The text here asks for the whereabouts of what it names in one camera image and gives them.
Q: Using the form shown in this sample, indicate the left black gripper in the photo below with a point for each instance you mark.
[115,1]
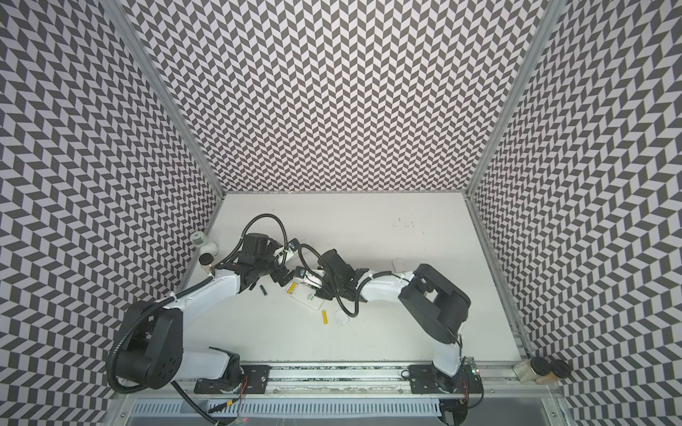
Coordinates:
[279,277]

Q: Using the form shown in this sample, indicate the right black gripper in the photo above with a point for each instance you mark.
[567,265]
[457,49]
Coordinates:
[318,280]

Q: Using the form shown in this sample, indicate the white battery cover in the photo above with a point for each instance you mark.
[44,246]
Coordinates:
[398,265]

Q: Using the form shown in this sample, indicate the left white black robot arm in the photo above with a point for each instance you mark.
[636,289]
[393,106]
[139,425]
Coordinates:
[149,350]

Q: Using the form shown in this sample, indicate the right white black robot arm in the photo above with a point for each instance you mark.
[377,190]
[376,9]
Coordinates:
[437,305]

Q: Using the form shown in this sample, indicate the jar with black lid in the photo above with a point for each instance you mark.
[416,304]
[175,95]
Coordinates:
[207,261]

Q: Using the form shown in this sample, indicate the white bottle green cap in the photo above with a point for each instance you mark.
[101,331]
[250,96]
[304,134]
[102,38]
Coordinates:
[204,244]

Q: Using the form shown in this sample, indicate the clear jar black lid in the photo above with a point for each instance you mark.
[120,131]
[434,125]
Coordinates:
[532,369]

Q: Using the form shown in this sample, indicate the brown jar black lid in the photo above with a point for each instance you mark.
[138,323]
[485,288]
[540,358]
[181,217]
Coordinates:
[559,370]

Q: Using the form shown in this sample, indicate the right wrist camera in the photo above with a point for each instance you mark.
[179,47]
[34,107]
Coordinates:
[304,276]

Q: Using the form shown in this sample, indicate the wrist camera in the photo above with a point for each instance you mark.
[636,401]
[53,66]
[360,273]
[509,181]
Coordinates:
[289,251]
[304,276]

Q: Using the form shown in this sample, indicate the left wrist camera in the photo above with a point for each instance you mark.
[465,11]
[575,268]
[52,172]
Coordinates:
[289,251]

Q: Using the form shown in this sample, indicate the aluminium mounting rail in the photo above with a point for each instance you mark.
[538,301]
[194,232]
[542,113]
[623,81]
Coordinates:
[383,379]

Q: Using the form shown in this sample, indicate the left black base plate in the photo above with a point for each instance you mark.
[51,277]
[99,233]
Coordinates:
[250,379]

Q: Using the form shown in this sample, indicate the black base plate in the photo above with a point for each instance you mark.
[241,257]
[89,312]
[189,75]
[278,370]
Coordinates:
[427,379]
[250,379]

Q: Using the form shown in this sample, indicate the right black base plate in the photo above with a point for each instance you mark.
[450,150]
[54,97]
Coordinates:
[427,379]

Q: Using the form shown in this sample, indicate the white slotted cable duct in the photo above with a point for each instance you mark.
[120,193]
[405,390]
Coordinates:
[296,408]

